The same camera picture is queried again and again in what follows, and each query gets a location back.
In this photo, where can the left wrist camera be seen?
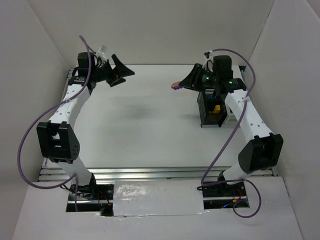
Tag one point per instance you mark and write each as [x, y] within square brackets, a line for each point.
[101, 52]

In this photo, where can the white slotted container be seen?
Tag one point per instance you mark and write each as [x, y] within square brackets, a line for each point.
[230, 117]

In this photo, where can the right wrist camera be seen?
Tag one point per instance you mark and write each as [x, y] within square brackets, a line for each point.
[208, 61]

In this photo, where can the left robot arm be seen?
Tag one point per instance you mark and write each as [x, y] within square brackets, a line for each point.
[57, 139]

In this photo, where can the purple printed lego plate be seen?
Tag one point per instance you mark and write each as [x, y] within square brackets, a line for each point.
[176, 86]

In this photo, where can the aluminium front rail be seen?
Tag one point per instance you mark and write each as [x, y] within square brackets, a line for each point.
[110, 174]

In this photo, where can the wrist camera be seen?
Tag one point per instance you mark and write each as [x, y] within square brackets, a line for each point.
[101, 52]
[208, 61]

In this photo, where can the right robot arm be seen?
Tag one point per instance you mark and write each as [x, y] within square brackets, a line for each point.
[262, 147]

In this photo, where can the teal curved lego piece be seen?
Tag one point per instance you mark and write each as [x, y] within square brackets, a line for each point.
[210, 96]

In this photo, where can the black slotted container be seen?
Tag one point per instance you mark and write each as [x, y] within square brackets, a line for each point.
[205, 105]

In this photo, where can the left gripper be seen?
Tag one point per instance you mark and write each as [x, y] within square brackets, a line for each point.
[111, 74]

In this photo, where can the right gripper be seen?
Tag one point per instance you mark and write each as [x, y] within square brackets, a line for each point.
[196, 78]

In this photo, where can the yellow curved lego piece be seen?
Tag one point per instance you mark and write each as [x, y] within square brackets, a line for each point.
[216, 110]

